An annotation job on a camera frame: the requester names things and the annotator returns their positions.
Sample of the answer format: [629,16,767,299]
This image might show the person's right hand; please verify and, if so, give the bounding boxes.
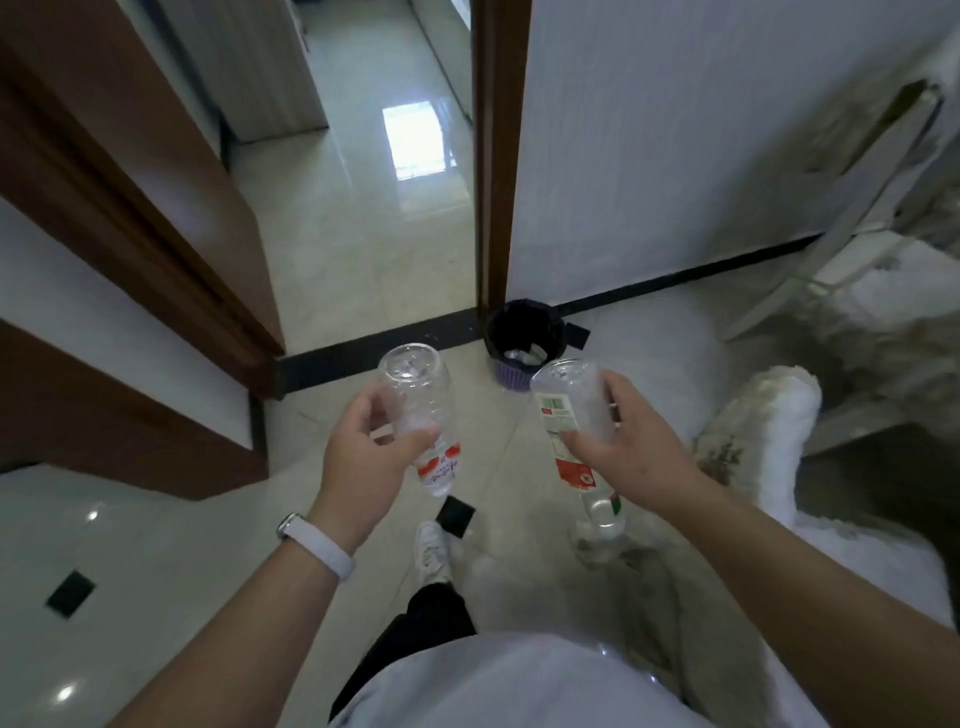
[558,371,706,520]

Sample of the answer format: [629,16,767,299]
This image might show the person's left hand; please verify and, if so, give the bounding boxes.
[307,386,444,556]

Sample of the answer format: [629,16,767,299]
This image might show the clear plastic bottle red label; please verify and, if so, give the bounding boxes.
[376,342,463,500]
[529,358,628,541]

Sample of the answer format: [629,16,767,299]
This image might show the cream quilted cover chair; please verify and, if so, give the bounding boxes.
[577,365,954,728]
[719,44,960,451]

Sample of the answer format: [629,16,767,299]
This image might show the person's right forearm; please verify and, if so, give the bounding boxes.
[659,479,960,728]

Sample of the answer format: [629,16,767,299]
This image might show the person's left forearm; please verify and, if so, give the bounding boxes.
[108,536,354,728]

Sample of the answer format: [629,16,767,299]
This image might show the black purple waste bin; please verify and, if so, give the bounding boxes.
[483,298,568,395]

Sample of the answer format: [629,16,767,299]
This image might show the smartwatch with white band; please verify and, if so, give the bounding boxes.
[275,512,358,585]

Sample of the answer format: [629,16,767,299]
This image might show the white left sneaker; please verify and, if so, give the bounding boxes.
[413,519,454,588]

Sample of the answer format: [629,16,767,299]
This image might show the black baseboard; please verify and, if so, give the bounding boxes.
[247,233,823,451]

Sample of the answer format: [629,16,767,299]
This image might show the black trousers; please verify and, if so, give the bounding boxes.
[328,581,479,721]

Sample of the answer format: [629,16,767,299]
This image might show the white shirt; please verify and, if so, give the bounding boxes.
[329,629,721,728]

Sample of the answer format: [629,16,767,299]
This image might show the brown wooden pillar trim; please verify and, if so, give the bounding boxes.
[0,318,270,502]

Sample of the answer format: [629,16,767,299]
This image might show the beige hallway cabinet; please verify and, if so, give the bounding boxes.
[157,0,331,144]

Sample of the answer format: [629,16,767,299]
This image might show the brown doorway frame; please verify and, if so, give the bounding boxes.
[0,0,534,399]

